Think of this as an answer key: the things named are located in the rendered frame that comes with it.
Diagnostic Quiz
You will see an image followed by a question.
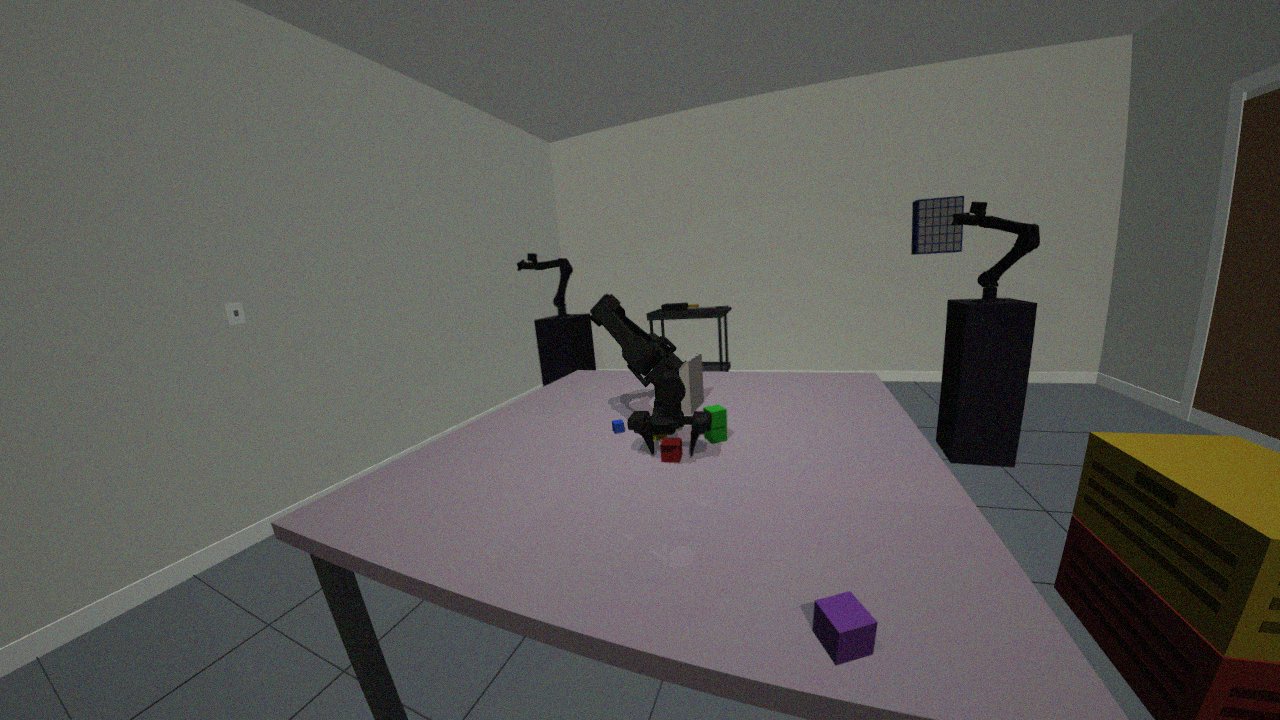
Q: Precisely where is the purple block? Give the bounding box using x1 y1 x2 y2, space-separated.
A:
812 591 877 665

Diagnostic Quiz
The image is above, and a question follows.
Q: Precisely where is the red block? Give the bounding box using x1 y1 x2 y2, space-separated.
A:
660 438 684 462

